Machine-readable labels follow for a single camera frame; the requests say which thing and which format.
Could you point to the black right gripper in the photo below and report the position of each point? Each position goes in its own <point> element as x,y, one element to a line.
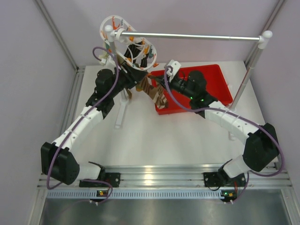
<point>171,83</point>

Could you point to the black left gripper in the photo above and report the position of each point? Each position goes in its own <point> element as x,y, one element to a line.
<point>133,76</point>

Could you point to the olive green striped sock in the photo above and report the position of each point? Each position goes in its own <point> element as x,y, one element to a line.
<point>129,93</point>

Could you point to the brown beige striped sock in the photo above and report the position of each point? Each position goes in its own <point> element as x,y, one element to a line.
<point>147,87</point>

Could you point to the white round clip hanger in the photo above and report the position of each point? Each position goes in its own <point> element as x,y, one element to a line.
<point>120,25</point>

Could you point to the black white striped sock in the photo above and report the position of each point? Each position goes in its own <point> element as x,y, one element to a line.
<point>138,55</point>

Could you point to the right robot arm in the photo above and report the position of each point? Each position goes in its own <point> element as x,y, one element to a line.
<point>260,142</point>

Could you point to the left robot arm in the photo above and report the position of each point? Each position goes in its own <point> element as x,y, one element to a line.
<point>60,159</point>

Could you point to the red plastic tray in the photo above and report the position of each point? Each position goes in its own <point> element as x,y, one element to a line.
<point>216,86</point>

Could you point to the white metal drying rack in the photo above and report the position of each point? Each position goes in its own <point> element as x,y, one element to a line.
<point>261,40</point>

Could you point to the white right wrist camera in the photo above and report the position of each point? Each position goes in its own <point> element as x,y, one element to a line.
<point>171,69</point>

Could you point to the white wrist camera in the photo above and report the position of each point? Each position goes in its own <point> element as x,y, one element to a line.
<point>106,60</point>
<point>171,69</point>

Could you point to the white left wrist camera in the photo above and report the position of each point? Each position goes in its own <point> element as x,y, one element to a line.
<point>106,60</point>

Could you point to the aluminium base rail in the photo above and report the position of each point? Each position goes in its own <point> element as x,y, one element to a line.
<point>171,182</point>

